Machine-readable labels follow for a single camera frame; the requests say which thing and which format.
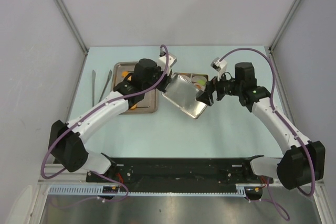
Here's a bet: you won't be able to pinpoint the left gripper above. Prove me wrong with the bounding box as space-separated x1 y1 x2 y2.
143 63 172 93

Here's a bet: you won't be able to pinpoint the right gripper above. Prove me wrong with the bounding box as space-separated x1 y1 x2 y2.
196 68 243 106

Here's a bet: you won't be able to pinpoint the gold cookie tin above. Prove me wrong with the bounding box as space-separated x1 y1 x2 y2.
177 72 208 90

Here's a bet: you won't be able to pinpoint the steel tin lid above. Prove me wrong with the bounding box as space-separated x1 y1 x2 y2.
162 73 207 119

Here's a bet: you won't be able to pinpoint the steel tongs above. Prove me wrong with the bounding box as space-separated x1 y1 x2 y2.
91 70 112 106

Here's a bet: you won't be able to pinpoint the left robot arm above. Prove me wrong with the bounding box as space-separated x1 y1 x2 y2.
49 55 176 182

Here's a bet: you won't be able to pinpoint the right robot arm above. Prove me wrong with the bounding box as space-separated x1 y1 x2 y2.
196 59 326 189

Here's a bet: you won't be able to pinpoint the white paper cup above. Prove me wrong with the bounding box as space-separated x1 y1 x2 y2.
191 76 207 86

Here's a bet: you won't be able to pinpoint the steel baking tray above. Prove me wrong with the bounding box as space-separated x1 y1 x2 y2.
111 61 159 115

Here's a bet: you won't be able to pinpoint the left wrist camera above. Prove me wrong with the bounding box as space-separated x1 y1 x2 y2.
157 53 177 69

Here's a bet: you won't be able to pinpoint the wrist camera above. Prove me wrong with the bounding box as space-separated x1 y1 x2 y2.
157 53 177 69
211 58 227 80

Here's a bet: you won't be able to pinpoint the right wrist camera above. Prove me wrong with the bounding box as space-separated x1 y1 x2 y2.
211 58 227 80

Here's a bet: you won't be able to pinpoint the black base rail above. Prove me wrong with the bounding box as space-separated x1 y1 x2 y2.
86 157 267 192

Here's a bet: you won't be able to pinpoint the white cable duct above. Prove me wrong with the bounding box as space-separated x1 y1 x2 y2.
48 185 264 197

